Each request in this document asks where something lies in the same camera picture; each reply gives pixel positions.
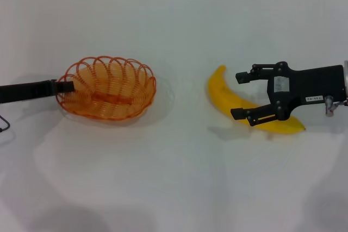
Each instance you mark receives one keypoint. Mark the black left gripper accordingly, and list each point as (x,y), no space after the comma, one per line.
(24,92)

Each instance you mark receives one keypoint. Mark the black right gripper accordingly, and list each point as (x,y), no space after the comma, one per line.
(307,82)

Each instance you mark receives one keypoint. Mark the yellow banana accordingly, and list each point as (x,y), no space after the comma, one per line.
(220,90)

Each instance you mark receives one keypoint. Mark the small metal fitting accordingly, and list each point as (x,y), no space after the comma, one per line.
(329,105)

